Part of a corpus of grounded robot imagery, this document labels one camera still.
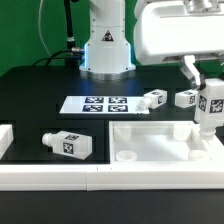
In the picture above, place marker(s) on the white U-shaped obstacle fence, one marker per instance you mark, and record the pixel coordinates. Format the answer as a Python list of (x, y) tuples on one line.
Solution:
[(110, 176)]

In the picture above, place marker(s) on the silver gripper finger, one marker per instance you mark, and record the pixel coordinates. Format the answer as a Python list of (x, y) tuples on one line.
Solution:
[(188, 68)]

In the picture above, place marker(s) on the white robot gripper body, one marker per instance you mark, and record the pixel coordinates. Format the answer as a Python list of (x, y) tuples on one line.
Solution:
[(166, 30)]

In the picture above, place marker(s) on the white marker tag plate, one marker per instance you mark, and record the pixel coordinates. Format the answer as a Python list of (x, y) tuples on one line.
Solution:
[(102, 105)]

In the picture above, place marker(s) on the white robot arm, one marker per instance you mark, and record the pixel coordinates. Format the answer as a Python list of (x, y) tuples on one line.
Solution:
[(107, 54)]

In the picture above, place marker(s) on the white square tabletop part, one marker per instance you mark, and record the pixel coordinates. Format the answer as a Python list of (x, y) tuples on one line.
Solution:
[(161, 141)]

